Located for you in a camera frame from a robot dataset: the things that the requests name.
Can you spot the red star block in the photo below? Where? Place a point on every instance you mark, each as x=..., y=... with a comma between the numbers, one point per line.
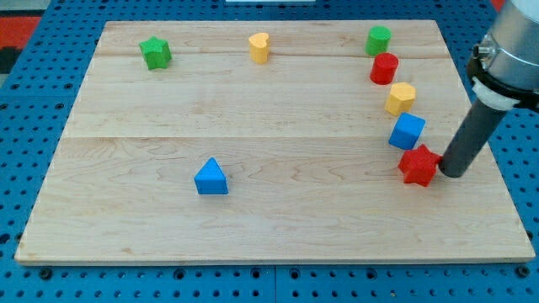
x=419, y=165

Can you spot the light wooden board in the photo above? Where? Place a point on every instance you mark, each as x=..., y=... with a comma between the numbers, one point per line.
x=302, y=140

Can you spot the yellow hexagon block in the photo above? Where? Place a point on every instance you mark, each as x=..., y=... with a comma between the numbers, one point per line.
x=400, y=99

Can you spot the green cylinder block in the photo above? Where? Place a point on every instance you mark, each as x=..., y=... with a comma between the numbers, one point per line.
x=378, y=40

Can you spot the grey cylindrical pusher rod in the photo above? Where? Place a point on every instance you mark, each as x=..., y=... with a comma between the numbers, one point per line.
x=473, y=133

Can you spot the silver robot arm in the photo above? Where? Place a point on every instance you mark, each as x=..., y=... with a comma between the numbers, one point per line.
x=503, y=68

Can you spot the blue triangle block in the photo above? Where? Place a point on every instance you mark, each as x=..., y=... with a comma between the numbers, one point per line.
x=211, y=179

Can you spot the red cylinder block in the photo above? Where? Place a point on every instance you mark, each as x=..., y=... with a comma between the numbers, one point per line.
x=384, y=68

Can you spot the blue cube block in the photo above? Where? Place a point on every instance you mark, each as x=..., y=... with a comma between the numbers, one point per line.
x=406, y=131

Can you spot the green star block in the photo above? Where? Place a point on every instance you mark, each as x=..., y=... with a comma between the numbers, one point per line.
x=155, y=52

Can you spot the yellow heart block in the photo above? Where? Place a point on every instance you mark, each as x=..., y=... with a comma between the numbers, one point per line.
x=259, y=47

